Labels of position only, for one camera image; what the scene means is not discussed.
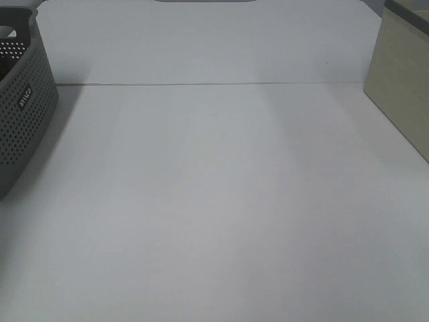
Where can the grey perforated plastic basket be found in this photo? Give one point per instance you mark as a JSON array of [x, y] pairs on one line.
[[29, 95]]

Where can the beige fabric storage box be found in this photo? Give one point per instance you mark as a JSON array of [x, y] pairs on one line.
[[397, 80]]

